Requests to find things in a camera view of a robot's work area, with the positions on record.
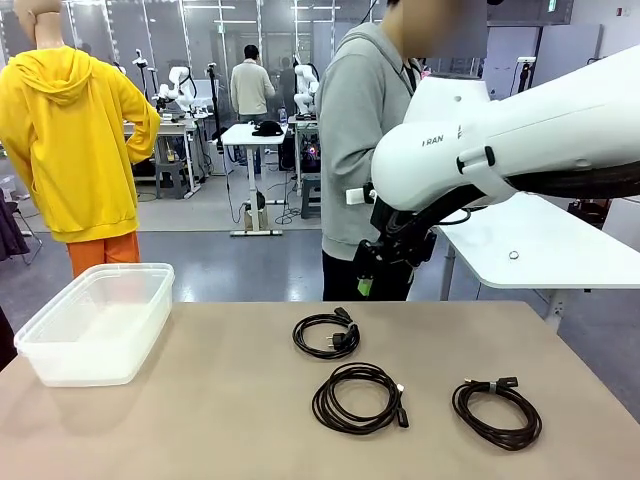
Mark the dark fabric object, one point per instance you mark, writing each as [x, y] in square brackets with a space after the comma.
[6, 340]

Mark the black light stand pole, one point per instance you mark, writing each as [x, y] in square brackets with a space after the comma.
[525, 75]

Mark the grey stool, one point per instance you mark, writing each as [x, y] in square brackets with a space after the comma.
[311, 192]
[172, 175]

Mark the white standing desk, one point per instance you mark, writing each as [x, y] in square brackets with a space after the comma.
[240, 134]

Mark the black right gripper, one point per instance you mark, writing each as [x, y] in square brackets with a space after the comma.
[395, 250]

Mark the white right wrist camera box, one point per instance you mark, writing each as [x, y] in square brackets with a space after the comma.
[356, 196]

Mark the background person beige top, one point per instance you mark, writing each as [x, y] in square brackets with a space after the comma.
[250, 90]

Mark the black tripod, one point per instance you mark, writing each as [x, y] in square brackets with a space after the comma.
[140, 62]
[214, 100]

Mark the yellow hoodie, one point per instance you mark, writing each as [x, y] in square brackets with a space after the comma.
[75, 150]

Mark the background person dark clothes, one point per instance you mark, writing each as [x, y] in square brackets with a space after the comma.
[287, 85]

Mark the beige mannequin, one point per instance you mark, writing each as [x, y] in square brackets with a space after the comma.
[42, 25]

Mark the large white table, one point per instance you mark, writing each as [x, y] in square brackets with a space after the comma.
[550, 250]

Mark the person in grey hoodie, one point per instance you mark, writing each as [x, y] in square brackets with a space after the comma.
[350, 150]

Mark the clear plastic storage container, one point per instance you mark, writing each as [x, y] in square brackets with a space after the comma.
[75, 370]

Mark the black cap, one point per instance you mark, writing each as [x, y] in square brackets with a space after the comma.
[267, 130]

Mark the dark purple garment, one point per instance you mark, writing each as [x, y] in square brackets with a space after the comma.
[10, 230]

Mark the white background workbench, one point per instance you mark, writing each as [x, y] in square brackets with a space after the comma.
[170, 127]

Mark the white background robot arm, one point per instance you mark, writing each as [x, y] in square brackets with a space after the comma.
[177, 85]
[304, 85]

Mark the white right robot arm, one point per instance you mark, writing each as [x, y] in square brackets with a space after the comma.
[500, 125]

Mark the orange trousers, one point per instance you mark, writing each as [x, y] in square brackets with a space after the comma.
[100, 255]

